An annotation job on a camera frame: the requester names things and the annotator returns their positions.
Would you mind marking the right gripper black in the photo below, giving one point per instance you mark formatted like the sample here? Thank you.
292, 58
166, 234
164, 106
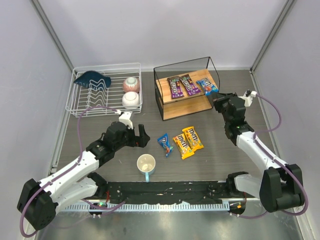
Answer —
220, 104

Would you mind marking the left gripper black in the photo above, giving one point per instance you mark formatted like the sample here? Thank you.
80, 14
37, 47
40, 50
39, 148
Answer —
136, 138

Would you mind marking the purple candy bag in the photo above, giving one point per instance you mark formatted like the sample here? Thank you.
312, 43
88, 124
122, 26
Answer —
175, 87
189, 85

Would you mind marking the yellow candy bag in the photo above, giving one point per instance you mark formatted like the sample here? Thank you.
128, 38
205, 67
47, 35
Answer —
193, 138
184, 149

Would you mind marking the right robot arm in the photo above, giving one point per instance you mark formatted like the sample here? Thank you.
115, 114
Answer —
280, 187

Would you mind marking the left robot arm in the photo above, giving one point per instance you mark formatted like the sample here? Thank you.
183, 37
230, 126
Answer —
40, 201

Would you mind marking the twisted blue candy bag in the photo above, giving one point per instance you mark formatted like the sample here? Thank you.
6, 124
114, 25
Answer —
164, 142

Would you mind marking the white ceramic bowl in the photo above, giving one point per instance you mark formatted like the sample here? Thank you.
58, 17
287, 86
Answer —
130, 100

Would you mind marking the pink ceramic bowl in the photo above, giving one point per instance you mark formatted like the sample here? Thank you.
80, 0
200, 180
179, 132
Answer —
131, 84

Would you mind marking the dark blue plate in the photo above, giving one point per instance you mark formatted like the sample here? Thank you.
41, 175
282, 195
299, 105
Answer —
93, 79

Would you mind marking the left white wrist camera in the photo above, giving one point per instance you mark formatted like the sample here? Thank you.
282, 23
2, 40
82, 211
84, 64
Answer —
126, 119

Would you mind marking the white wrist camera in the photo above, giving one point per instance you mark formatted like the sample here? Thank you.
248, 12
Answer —
248, 97
126, 119

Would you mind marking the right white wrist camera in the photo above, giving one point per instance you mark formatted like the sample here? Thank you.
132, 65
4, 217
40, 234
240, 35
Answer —
248, 97

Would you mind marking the black wire wooden shelf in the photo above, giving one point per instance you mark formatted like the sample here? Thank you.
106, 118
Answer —
197, 69

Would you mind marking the white wire dish rack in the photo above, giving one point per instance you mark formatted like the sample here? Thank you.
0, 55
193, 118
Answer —
81, 98

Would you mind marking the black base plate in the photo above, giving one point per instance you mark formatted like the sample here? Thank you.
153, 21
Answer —
167, 192

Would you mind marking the white slotted cable duct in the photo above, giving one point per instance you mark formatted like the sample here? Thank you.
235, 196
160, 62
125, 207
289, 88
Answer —
181, 207

